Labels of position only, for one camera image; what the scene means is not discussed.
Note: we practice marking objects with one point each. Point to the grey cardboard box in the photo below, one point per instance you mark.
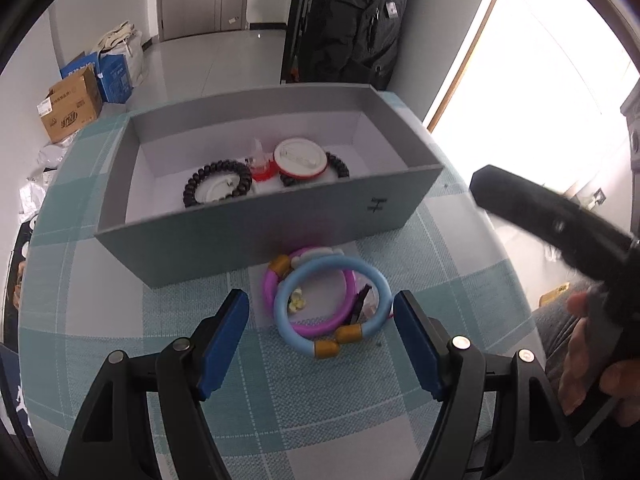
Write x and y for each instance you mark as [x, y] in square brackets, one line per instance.
[225, 240]

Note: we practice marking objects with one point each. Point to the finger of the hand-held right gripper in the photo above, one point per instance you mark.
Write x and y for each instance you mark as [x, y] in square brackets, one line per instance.
[550, 220]

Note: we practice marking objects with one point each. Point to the clear plastic clip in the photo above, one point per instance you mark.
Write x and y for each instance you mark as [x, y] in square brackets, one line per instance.
[257, 152]

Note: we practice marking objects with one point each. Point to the red-rimmed white badge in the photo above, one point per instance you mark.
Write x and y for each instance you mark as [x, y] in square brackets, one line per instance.
[300, 157]

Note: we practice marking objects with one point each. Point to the brown cardboard carton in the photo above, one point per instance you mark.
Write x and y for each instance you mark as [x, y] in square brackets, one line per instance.
[70, 110]

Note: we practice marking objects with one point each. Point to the blue printed carton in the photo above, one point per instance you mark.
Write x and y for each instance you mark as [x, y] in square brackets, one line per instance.
[115, 77]

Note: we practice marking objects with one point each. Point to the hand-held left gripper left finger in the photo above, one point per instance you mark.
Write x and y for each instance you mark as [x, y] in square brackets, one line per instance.
[225, 345]

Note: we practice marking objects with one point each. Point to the dark blue printed cloth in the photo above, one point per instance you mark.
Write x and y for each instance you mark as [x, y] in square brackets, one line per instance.
[12, 400]

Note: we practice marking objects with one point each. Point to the black jacket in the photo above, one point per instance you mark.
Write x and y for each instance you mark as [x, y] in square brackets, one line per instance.
[360, 25]

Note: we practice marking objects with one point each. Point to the gold-framed window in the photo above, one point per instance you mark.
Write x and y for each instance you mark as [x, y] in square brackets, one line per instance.
[525, 85]

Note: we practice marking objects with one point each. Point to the teal checkered tablecloth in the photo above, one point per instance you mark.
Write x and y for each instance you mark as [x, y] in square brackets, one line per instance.
[150, 320]

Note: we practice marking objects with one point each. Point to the white cloth bag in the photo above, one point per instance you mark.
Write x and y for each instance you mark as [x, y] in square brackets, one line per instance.
[125, 45]

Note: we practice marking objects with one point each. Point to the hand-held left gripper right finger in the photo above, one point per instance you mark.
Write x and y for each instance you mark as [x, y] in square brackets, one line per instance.
[415, 340]

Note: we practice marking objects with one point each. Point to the black coat rack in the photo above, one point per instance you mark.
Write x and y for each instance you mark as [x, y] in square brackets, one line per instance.
[295, 20]

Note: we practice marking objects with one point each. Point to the person's right hand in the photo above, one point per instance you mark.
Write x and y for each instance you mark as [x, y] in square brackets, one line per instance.
[575, 360]

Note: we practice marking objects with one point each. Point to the white plastic bags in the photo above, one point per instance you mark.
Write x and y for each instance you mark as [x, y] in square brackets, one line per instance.
[40, 160]

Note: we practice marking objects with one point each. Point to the yellow box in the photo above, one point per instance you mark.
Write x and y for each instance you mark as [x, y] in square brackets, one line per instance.
[555, 294]

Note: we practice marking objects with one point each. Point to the white round badge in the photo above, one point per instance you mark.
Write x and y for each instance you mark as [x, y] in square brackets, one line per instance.
[217, 190]

